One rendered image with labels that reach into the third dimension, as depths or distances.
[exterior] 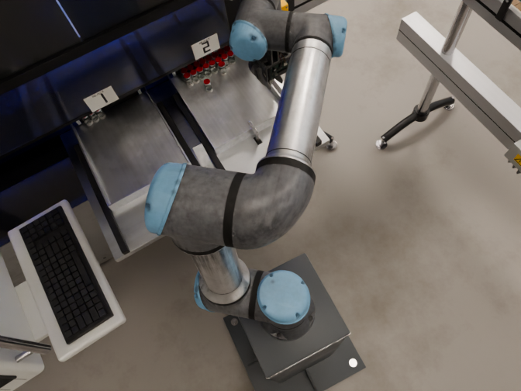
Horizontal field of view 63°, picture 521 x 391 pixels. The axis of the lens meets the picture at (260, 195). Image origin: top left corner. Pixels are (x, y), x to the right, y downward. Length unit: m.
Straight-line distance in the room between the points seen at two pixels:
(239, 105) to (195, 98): 0.15
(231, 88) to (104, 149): 0.44
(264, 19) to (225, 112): 0.55
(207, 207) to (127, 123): 0.86
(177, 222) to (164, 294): 1.49
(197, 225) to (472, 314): 1.67
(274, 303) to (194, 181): 0.43
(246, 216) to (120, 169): 0.80
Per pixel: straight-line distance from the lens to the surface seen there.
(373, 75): 2.61
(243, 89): 1.41
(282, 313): 0.98
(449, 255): 2.18
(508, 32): 1.69
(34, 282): 1.43
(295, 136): 0.68
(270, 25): 0.86
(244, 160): 1.27
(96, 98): 1.33
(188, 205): 0.62
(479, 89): 1.94
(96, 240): 1.96
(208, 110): 1.38
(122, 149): 1.39
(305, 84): 0.75
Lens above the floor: 1.98
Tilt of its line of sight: 65 degrees down
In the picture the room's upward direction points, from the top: 12 degrees counter-clockwise
